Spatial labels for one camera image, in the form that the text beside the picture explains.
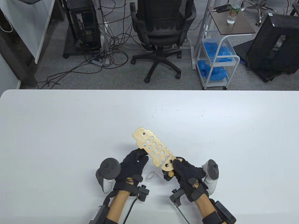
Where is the person's left hand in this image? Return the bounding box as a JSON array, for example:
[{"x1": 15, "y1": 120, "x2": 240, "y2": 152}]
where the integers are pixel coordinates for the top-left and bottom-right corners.
[{"x1": 113, "y1": 149, "x2": 149, "y2": 196}]

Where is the person's right hand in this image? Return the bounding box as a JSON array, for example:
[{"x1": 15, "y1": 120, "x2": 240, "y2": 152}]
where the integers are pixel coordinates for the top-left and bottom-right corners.
[{"x1": 163, "y1": 157, "x2": 209, "y2": 202}]

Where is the white rope with wooden needle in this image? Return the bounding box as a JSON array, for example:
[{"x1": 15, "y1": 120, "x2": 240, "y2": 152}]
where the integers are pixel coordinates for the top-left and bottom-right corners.
[{"x1": 147, "y1": 154, "x2": 174, "y2": 180}]

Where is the wooden crocodile lacing toy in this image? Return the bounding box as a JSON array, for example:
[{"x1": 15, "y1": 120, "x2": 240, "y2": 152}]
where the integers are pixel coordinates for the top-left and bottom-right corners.
[{"x1": 132, "y1": 127, "x2": 183, "y2": 170}]

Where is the black right forearm box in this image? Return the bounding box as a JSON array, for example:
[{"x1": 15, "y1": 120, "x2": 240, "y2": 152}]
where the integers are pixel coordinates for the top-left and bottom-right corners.
[{"x1": 209, "y1": 201, "x2": 237, "y2": 224}]

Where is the person's right forearm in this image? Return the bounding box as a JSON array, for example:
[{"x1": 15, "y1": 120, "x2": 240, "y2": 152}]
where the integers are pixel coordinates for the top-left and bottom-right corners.
[{"x1": 194, "y1": 194, "x2": 216, "y2": 218}]

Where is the black left forearm box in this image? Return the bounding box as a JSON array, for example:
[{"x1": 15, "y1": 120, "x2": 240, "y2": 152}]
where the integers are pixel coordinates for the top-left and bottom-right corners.
[{"x1": 89, "y1": 205, "x2": 110, "y2": 224}]

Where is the person's left forearm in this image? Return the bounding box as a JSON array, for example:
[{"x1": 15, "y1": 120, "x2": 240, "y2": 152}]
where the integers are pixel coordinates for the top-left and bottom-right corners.
[{"x1": 109, "y1": 190, "x2": 130, "y2": 221}]

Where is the grey white right hand controller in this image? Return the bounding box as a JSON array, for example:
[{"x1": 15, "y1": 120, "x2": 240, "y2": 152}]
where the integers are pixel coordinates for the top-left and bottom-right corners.
[{"x1": 201, "y1": 159, "x2": 219, "y2": 196}]

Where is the grey white hand controller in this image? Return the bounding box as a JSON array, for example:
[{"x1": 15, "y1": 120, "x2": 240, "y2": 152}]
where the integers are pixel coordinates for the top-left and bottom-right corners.
[
  {"x1": 95, "y1": 158, "x2": 121, "y2": 194},
  {"x1": 201, "y1": 159, "x2": 219, "y2": 196}
]

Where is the grey white left hand controller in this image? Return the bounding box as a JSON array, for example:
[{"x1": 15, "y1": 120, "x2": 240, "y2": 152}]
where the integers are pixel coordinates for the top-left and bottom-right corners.
[{"x1": 95, "y1": 158, "x2": 121, "y2": 194}]

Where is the blue gloves pile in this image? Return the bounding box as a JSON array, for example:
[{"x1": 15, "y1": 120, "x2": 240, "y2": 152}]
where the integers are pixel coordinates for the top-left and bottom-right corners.
[
  {"x1": 203, "y1": 42, "x2": 236, "y2": 63},
  {"x1": 197, "y1": 60, "x2": 228, "y2": 81}
]

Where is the white rolling cart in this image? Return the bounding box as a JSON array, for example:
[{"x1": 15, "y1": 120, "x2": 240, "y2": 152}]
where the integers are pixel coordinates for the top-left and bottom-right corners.
[{"x1": 192, "y1": 5, "x2": 240, "y2": 90}]

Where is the black flat stand base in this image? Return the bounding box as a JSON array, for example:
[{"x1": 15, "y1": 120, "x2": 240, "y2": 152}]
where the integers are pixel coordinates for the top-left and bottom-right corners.
[{"x1": 233, "y1": 42, "x2": 290, "y2": 83}]

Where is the black wheeled platform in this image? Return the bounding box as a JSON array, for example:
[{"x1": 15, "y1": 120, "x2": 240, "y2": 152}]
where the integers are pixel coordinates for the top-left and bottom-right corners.
[{"x1": 63, "y1": 30, "x2": 103, "y2": 59}]

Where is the silver metal pole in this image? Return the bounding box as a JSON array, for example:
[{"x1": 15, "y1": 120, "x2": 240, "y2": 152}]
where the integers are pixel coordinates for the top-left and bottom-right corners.
[{"x1": 97, "y1": 0, "x2": 110, "y2": 66}]

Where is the black office chair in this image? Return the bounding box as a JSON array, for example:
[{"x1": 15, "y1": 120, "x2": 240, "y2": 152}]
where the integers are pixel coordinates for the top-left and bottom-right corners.
[{"x1": 130, "y1": 0, "x2": 197, "y2": 83}]

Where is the black mesh box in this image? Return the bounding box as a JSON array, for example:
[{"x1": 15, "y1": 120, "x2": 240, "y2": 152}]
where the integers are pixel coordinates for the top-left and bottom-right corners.
[{"x1": 246, "y1": 14, "x2": 299, "y2": 75}]

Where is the black computer tower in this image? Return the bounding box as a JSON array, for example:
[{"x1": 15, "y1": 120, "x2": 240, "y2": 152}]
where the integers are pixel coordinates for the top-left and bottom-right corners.
[{"x1": 67, "y1": 0, "x2": 102, "y2": 50}]

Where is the brown side table top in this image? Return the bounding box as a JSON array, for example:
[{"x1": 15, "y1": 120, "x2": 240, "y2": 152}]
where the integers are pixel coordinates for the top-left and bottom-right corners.
[{"x1": 208, "y1": 7, "x2": 256, "y2": 35}]

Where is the clear plastic water bottle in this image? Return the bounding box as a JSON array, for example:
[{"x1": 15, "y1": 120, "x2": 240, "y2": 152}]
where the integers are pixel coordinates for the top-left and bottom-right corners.
[{"x1": 227, "y1": 0, "x2": 242, "y2": 25}]

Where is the chrome chair base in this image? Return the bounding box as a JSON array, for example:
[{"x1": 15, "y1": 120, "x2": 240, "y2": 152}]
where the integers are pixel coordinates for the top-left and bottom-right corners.
[{"x1": 241, "y1": 0, "x2": 278, "y2": 26}]

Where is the white board panel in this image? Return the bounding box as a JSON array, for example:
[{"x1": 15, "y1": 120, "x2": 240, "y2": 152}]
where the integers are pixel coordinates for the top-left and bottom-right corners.
[{"x1": 0, "y1": 0, "x2": 56, "y2": 64}]

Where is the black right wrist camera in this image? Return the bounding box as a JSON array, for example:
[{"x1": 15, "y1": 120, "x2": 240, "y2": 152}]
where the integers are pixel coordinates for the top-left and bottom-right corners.
[{"x1": 170, "y1": 189, "x2": 184, "y2": 207}]

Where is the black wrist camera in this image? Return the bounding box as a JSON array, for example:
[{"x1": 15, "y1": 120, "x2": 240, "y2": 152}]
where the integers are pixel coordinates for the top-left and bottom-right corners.
[
  {"x1": 170, "y1": 189, "x2": 184, "y2": 207},
  {"x1": 135, "y1": 185, "x2": 150, "y2": 202}
]

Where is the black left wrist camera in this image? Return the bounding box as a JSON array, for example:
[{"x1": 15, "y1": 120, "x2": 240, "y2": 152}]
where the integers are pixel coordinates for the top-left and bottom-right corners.
[{"x1": 135, "y1": 185, "x2": 150, "y2": 202}]

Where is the grey right wrist cable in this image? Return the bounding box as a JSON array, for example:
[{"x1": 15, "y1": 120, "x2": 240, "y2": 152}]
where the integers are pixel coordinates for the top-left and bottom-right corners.
[{"x1": 175, "y1": 205, "x2": 189, "y2": 224}]

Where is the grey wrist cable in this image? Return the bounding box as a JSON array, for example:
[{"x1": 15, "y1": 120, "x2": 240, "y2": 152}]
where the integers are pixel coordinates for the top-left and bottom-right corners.
[
  {"x1": 175, "y1": 205, "x2": 189, "y2": 224},
  {"x1": 123, "y1": 199, "x2": 138, "y2": 224}
]

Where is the grey left wrist cable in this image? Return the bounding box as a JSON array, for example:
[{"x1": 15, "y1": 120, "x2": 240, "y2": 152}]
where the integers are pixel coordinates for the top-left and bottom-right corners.
[{"x1": 123, "y1": 199, "x2": 138, "y2": 224}]

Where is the black right arm strap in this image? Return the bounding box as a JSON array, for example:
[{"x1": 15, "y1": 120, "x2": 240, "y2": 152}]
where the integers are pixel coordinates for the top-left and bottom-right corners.
[{"x1": 201, "y1": 211, "x2": 221, "y2": 224}]

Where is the tangle of black cables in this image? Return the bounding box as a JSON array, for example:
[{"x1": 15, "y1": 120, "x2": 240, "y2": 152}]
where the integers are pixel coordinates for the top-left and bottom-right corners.
[{"x1": 37, "y1": 0, "x2": 140, "y2": 89}]

